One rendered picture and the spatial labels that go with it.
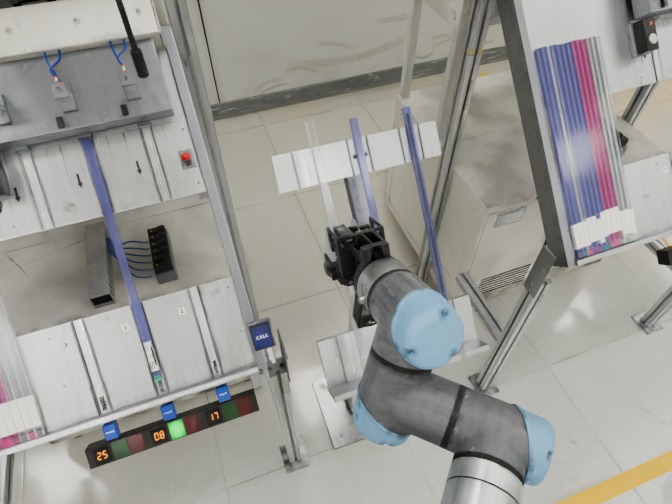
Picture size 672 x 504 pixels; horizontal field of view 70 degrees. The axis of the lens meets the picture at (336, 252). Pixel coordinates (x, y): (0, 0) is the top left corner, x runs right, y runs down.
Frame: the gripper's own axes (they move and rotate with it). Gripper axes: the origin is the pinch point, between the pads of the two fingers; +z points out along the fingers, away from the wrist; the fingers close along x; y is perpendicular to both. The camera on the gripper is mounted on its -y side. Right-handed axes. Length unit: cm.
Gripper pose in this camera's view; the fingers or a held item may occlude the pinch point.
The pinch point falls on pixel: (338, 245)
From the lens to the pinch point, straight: 82.7
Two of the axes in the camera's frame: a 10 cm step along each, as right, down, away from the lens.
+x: -9.4, 2.6, -2.1
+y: -1.5, -9.0, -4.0
